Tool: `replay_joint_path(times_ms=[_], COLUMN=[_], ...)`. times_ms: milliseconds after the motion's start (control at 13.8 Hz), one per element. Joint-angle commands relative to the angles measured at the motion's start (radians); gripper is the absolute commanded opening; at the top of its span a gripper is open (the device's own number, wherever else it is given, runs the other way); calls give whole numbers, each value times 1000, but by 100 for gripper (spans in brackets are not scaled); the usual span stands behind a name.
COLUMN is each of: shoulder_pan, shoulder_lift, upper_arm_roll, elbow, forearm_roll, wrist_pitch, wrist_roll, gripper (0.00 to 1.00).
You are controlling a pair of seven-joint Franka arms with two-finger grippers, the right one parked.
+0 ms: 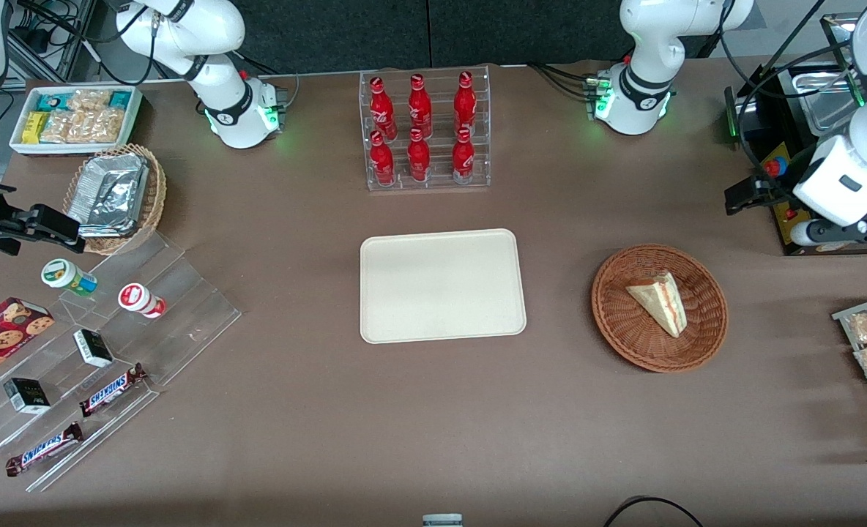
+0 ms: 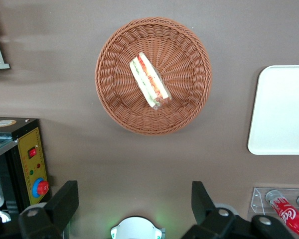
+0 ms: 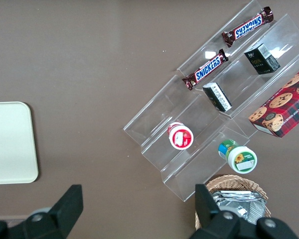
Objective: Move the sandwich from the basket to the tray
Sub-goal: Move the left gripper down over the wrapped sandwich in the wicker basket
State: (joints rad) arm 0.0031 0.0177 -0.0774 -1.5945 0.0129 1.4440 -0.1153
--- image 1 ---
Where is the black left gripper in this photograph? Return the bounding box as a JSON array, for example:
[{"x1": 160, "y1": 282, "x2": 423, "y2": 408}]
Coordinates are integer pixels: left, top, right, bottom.
[{"x1": 724, "y1": 171, "x2": 801, "y2": 217}]

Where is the triangle sandwich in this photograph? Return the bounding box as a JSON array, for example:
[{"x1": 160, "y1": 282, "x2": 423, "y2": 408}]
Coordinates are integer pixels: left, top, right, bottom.
[{"x1": 626, "y1": 272, "x2": 688, "y2": 338}]

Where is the light wicker basket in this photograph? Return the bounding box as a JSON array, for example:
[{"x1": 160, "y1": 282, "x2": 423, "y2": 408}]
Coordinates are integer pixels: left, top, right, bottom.
[{"x1": 62, "y1": 143, "x2": 167, "y2": 255}]

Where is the round brown wicker basket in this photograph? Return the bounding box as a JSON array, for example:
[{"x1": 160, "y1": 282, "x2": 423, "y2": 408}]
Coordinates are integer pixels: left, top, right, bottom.
[{"x1": 591, "y1": 244, "x2": 729, "y2": 374}]

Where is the cream plastic tray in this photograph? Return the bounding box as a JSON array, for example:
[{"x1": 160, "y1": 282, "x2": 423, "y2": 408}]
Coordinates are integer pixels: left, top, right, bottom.
[{"x1": 360, "y1": 228, "x2": 527, "y2": 345}]

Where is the green lid yogurt cup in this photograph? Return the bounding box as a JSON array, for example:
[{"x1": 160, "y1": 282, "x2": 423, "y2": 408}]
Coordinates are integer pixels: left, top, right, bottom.
[{"x1": 41, "y1": 258, "x2": 99, "y2": 297}]

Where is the silver foil container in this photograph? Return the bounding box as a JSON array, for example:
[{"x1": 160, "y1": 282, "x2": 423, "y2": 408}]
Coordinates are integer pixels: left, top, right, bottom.
[{"x1": 67, "y1": 152, "x2": 150, "y2": 239}]

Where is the black food warmer cabinet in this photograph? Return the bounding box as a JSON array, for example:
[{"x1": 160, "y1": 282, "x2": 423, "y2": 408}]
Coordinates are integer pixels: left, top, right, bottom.
[{"x1": 724, "y1": 15, "x2": 867, "y2": 257}]

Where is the clear cracker bag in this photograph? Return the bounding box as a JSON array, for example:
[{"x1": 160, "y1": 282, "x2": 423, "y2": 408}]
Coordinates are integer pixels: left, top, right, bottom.
[
  {"x1": 67, "y1": 89, "x2": 112, "y2": 112},
  {"x1": 82, "y1": 108, "x2": 125, "y2": 143},
  {"x1": 38, "y1": 110, "x2": 86, "y2": 144}
]

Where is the red lid yogurt cup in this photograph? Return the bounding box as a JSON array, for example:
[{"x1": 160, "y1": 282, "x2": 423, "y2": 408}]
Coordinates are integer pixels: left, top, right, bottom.
[{"x1": 118, "y1": 283, "x2": 167, "y2": 319}]

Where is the red cookie box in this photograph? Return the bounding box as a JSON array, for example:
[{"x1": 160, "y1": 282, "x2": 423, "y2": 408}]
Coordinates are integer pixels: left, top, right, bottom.
[{"x1": 0, "y1": 296, "x2": 55, "y2": 389}]

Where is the small black box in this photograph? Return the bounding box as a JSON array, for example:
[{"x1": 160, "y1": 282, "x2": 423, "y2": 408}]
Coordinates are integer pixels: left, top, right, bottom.
[
  {"x1": 73, "y1": 329, "x2": 114, "y2": 368},
  {"x1": 3, "y1": 377, "x2": 51, "y2": 415}
]

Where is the steel food pan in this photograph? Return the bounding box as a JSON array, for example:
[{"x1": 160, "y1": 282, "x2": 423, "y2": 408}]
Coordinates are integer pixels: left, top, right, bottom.
[{"x1": 798, "y1": 64, "x2": 857, "y2": 134}]

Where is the white snack bin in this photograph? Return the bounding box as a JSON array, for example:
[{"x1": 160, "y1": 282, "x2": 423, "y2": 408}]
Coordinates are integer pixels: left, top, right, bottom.
[{"x1": 9, "y1": 84, "x2": 144, "y2": 157}]

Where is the clear acrylic stepped stand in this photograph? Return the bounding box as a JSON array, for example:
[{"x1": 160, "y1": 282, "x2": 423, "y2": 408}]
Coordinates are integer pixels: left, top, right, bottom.
[{"x1": 0, "y1": 231, "x2": 242, "y2": 493}]

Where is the Snickers chocolate bar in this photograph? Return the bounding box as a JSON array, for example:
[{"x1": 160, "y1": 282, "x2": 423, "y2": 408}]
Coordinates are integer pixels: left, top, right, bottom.
[
  {"x1": 5, "y1": 422, "x2": 84, "y2": 477},
  {"x1": 78, "y1": 363, "x2": 149, "y2": 418}
]

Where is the red cola bottle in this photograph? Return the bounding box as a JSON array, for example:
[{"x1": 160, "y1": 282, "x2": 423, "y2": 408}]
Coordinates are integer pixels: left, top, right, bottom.
[
  {"x1": 454, "y1": 71, "x2": 477, "y2": 136},
  {"x1": 452, "y1": 127, "x2": 475, "y2": 184},
  {"x1": 409, "y1": 74, "x2": 433, "y2": 138},
  {"x1": 370, "y1": 76, "x2": 396, "y2": 140},
  {"x1": 370, "y1": 130, "x2": 395, "y2": 186},
  {"x1": 407, "y1": 128, "x2": 431, "y2": 182}
]

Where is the clear acrylic bottle rack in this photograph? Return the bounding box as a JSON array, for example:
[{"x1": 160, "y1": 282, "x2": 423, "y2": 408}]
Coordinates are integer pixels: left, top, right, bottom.
[{"x1": 359, "y1": 64, "x2": 491, "y2": 193}]

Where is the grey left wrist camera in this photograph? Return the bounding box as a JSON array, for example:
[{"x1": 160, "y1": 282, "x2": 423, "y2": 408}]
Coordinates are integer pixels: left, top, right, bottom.
[{"x1": 791, "y1": 218, "x2": 867, "y2": 247}]

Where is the aluminium frame rack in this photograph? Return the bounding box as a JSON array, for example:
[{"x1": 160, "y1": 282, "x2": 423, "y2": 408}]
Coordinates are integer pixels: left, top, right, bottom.
[{"x1": 7, "y1": 0, "x2": 99, "y2": 83}]

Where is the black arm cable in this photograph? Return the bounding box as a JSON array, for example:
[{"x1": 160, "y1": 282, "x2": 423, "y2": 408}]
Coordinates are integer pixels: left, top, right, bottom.
[{"x1": 719, "y1": 0, "x2": 855, "y2": 173}]

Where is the black base cable bundle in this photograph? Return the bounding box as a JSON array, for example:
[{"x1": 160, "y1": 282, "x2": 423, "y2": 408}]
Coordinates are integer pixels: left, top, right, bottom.
[{"x1": 527, "y1": 62, "x2": 601, "y2": 101}]

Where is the black looped cable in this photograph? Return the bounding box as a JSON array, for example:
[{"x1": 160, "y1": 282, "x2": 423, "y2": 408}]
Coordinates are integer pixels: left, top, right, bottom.
[{"x1": 603, "y1": 496, "x2": 705, "y2": 527}]

